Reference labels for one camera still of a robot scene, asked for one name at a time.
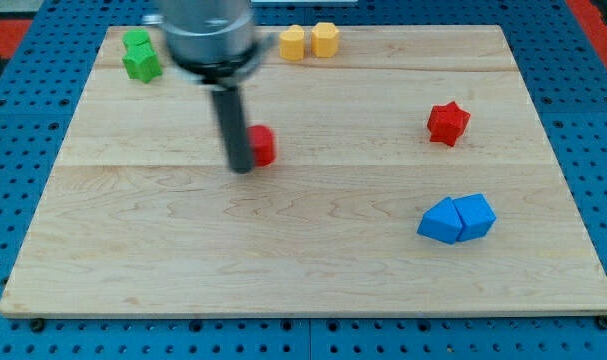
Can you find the green circle block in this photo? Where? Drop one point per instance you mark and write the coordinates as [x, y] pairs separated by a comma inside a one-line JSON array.
[[135, 38]]

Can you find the wooden board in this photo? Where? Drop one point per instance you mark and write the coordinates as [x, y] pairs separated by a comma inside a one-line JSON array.
[[142, 219]]

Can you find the green star block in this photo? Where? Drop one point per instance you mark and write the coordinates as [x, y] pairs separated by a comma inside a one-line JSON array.
[[141, 62]]

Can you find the blue triangle block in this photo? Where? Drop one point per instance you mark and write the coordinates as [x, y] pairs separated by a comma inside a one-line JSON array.
[[441, 222]]

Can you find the red circle block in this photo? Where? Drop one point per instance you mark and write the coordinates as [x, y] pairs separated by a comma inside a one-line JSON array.
[[262, 144]]

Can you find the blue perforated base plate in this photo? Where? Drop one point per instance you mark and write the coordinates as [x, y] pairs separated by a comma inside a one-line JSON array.
[[43, 82]]

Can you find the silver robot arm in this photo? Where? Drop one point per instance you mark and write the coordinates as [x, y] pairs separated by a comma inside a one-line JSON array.
[[217, 43]]

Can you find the yellow heart block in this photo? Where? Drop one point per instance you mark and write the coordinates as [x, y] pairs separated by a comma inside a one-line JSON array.
[[292, 43]]

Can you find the yellow hexagon block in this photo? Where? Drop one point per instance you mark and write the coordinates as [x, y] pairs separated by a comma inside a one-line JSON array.
[[325, 37]]

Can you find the blue cube block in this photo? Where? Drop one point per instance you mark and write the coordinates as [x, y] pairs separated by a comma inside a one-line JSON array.
[[476, 215]]

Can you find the red star block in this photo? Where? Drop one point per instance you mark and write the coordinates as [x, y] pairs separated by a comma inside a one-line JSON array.
[[447, 123]]

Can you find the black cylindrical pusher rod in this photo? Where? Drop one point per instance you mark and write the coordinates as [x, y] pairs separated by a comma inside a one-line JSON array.
[[229, 111]]

